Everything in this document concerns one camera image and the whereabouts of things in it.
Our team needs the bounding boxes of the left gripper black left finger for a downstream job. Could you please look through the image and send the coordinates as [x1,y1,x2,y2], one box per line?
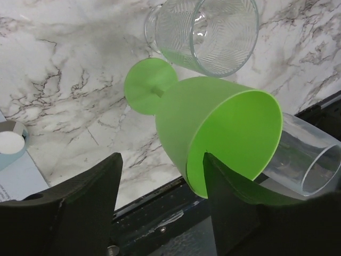
[1,153,123,255]

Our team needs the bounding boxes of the small blue white stapler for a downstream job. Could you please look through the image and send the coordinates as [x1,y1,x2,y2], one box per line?
[1,121,29,170]

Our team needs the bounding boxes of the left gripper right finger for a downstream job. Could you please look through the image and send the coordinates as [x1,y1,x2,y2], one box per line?
[203,153,340,255]

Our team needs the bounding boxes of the clear wine glass front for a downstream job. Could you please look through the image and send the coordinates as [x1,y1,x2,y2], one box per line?
[263,113,340,196]

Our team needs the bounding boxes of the clear wine glass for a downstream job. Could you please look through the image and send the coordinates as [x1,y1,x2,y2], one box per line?
[263,113,340,196]
[144,0,259,77]

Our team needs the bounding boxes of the printed paper sheets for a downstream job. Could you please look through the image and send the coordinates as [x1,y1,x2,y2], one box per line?
[1,115,49,202]

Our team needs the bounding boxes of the clear wine glass left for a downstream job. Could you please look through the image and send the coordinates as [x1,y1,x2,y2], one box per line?
[144,0,259,77]

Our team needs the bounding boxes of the green plastic wine glass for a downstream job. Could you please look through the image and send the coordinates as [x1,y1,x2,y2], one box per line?
[124,58,283,198]

